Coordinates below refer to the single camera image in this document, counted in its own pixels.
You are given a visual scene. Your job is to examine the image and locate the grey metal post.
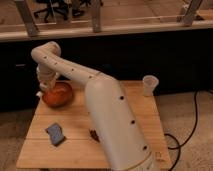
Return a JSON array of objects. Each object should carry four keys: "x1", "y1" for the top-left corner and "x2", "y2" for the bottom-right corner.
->
[
  {"x1": 181, "y1": 0, "x2": 202, "y2": 27},
  {"x1": 91, "y1": 0, "x2": 101, "y2": 33},
  {"x1": 14, "y1": 0, "x2": 39, "y2": 37}
]

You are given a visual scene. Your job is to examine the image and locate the black office chair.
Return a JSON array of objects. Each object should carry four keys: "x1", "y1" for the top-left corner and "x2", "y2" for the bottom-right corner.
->
[{"x1": 33, "y1": 0, "x2": 69, "y2": 23}]

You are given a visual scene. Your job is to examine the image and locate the wooden table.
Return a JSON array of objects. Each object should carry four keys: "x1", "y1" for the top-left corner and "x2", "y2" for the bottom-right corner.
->
[{"x1": 16, "y1": 81, "x2": 171, "y2": 171}]

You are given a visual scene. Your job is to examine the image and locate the clear plastic bottle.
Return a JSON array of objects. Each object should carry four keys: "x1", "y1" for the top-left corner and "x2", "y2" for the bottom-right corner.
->
[{"x1": 36, "y1": 81, "x2": 55, "y2": 98}]

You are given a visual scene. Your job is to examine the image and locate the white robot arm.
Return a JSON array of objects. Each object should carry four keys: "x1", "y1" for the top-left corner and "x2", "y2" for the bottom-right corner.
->
[{"x1": 31, "y1": 41, "x2": 160, "y2": 171}]

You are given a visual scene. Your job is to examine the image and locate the right grey metal post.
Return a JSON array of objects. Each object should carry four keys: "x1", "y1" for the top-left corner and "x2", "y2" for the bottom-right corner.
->
[{"x1": 181, "y1": 0, "x2": 202, "y2": 27}]

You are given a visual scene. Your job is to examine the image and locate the brown eggplant toy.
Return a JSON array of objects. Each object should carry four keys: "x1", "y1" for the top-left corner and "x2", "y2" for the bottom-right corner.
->
[{"x1": 89, "y1": 130, "x2": 100, "y2": 142}]

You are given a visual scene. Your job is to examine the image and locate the left grey metal post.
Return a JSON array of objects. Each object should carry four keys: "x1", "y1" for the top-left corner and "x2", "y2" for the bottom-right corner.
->
[{"x1": 14, "y1": 0, "x2": 39, "y2": 37}]

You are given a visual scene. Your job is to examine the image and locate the middle grey metal post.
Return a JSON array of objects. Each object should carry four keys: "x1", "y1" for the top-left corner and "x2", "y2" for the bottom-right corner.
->
[{"x1": 91, "y1": 0, "x2": 101, "y2": 33}]

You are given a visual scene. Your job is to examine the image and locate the orange ceramic bowl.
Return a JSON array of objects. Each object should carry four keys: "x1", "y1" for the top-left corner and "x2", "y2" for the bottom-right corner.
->
[{"x1": 42, "y1": 82, "x2": 73, "y2": 107}]

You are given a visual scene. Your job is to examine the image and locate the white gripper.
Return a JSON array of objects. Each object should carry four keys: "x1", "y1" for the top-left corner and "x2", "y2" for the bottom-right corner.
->
[{"x1": 36, "y1": 66, "x2": 59, "y2": 84}]

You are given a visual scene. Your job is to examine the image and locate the clear plastic cup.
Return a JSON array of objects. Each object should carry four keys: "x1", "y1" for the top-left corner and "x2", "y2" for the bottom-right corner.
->
[{"x1": 142, "y1": 75, "x2": 159, "y2": 97}]

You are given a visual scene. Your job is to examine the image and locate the black power cable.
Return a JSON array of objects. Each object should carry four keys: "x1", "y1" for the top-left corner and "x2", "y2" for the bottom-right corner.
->
[{"x1": 163, "y1": 90, "x2": 200, "y2": 171}]

